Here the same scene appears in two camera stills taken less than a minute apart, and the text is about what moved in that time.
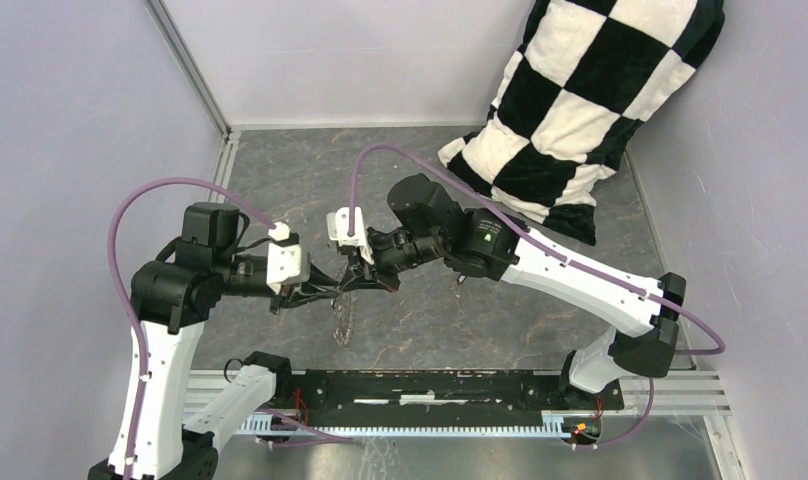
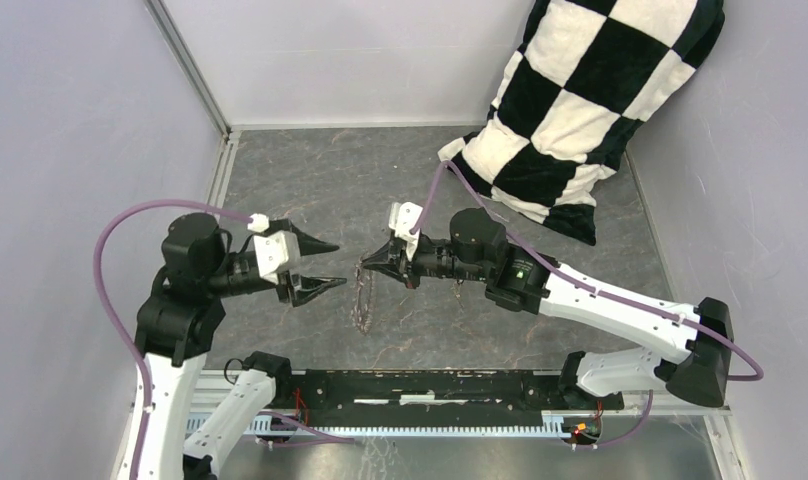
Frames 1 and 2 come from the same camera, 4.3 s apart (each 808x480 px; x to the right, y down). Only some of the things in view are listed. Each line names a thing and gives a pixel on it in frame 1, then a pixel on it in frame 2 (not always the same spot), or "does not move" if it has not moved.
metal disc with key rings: x=343 y=307 -> x=362 y=316
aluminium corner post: x=174 y=38 does not move
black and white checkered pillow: x=584 y=78 does not move
